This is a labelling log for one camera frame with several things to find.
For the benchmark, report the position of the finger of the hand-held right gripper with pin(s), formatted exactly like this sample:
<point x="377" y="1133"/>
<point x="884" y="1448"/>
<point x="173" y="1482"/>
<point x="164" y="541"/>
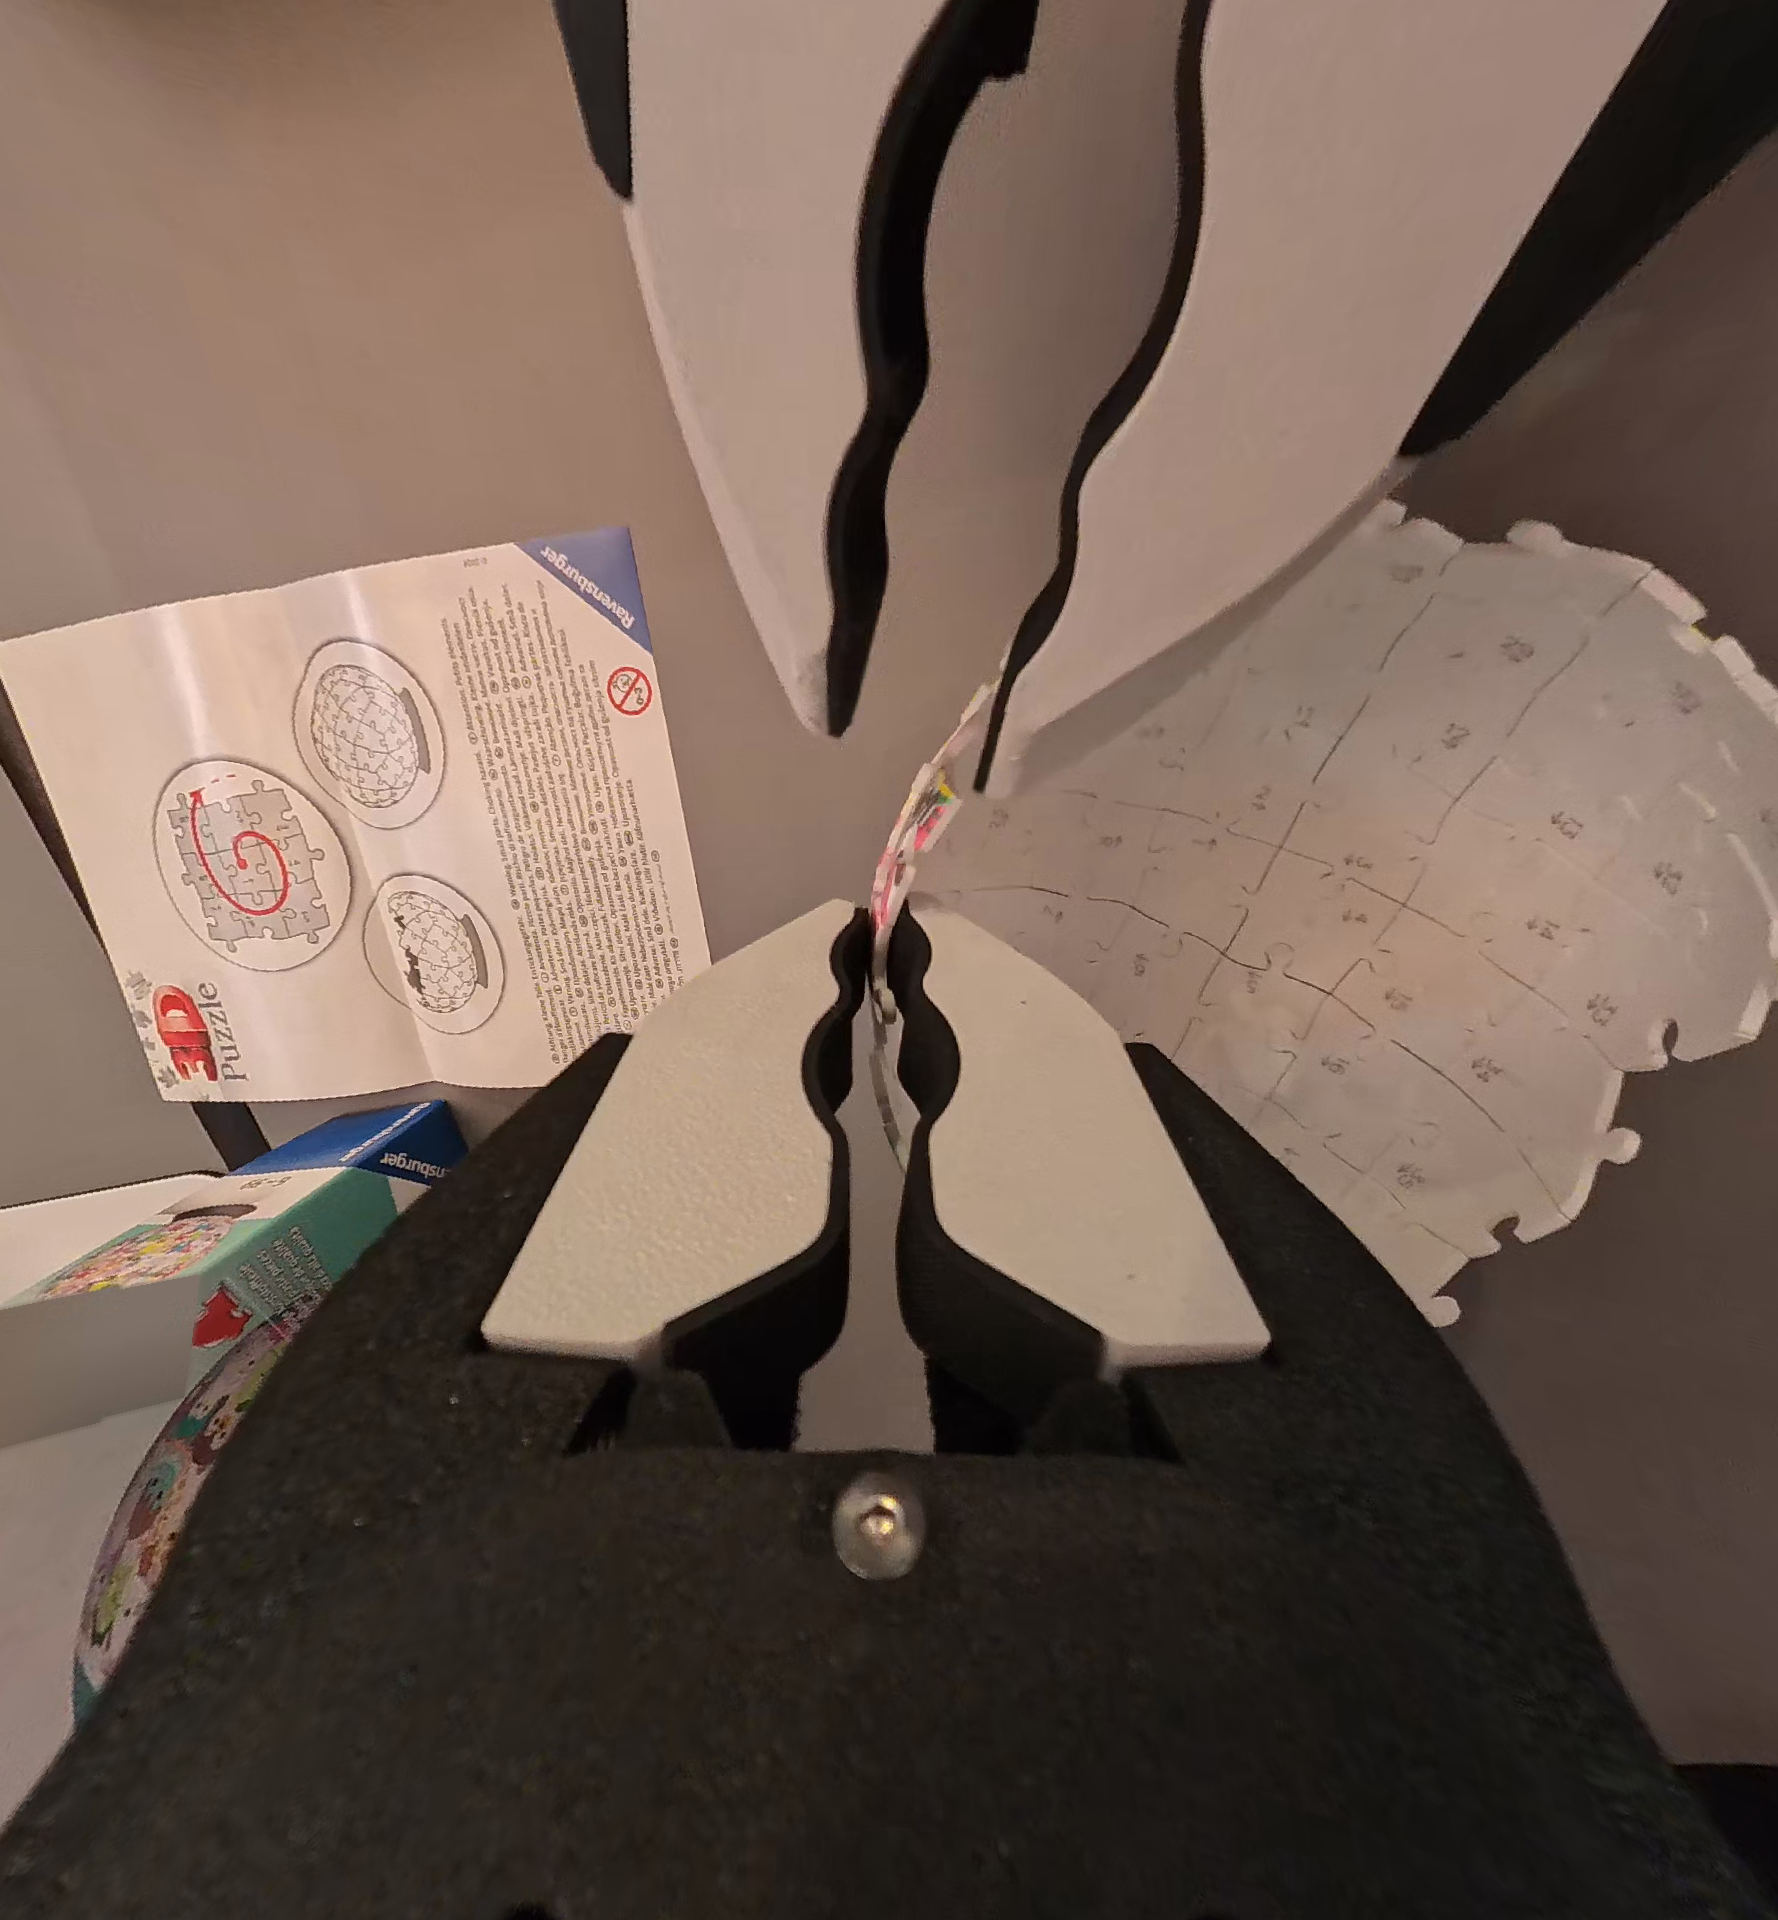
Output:
<point x="754" y="300"/>
<point x="1324" y="300"/>

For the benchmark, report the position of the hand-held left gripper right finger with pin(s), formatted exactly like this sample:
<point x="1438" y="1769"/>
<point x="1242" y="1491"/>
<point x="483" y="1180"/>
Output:
<point x="1085" y="1185"/>

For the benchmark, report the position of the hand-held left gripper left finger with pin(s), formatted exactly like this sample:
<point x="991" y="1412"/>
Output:
<point x="678" y="1170"/>

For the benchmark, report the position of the half-built colourful puzzle ball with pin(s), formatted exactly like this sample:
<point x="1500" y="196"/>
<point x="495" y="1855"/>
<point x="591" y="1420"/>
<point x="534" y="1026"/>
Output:
<point x="1429" y="901"/>

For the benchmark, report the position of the colourful puzzle box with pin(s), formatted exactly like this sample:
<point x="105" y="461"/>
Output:
<point x="334" y="1215"/>

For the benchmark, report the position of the folded paper instruction leaflet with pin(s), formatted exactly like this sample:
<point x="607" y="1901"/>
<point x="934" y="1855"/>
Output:
<point x="379" y="824"/>

